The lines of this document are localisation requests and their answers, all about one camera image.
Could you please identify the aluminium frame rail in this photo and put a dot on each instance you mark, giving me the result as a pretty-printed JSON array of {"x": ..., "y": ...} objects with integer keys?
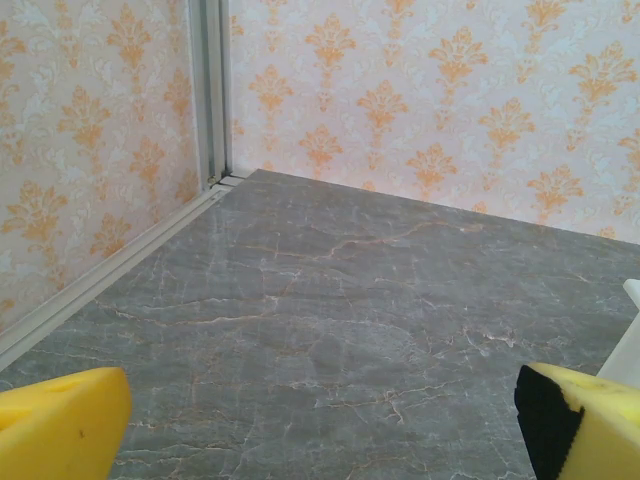
[{"x": 100, "y": 285}]

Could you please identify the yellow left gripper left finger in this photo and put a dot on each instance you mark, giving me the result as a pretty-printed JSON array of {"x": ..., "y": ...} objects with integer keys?
[{"x": 60, "y": 425}]

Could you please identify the white plastic bin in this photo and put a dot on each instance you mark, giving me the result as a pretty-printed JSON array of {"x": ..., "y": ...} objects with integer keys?
[{"x": 631, "y": 340}]

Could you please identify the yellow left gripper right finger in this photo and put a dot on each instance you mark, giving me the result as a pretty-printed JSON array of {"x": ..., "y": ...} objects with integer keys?
[{"x": 605, "y": 430}]

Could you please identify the aluminium frame post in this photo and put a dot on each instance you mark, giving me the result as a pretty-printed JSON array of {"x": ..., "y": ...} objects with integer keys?
[{"x": 210, "y": 75}]

